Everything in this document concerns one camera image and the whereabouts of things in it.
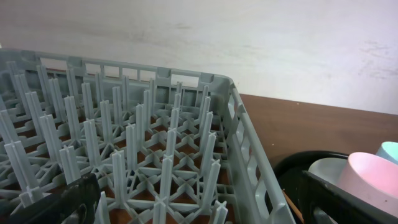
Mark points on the left wooden chopstick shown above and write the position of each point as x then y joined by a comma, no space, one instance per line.
293,207

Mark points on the blue cup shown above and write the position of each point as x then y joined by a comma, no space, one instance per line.
389,151

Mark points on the round black tray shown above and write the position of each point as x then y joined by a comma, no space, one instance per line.
288,173

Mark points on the pink cup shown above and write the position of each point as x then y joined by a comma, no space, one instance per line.
372,179

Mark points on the grey dishwasher rack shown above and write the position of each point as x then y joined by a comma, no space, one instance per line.
165,145

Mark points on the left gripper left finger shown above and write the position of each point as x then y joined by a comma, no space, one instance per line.
81,196

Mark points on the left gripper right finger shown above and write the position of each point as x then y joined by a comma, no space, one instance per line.
317,194

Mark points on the grey plate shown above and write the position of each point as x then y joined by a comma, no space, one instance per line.
329,169

